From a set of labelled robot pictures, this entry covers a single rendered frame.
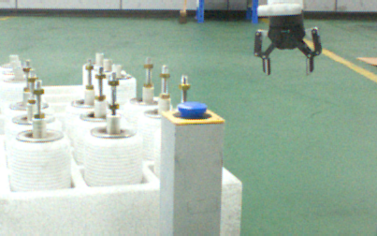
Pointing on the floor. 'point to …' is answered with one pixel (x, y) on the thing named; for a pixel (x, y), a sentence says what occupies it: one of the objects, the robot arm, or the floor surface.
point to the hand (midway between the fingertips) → (288, 71)
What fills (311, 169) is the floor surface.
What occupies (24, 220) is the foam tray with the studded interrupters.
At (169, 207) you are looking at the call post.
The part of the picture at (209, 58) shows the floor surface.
